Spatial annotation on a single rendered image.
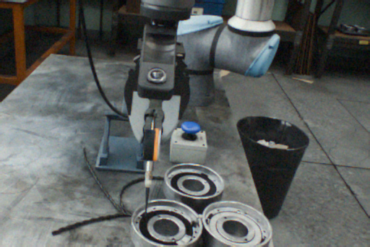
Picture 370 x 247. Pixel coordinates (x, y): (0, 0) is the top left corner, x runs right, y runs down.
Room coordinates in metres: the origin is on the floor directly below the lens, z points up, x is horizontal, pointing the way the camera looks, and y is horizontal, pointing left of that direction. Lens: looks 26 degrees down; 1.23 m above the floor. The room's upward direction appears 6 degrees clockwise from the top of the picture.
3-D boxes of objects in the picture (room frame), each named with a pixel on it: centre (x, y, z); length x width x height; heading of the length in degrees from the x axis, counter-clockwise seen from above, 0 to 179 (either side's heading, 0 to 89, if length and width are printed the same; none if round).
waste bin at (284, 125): (1.64, -0.61, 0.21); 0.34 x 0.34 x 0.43
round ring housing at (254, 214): (0.46, -0.16, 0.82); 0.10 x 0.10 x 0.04
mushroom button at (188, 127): (0.71, -0.10, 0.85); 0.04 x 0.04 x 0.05
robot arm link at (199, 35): (1.05, -0.13, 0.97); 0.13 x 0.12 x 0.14; 63
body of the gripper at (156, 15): (0.56, -0.02, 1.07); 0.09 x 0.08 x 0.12; 1
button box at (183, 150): (0.72, -0.10, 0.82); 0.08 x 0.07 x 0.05; 178
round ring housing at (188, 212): (0.45, -0.05, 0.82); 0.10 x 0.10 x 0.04
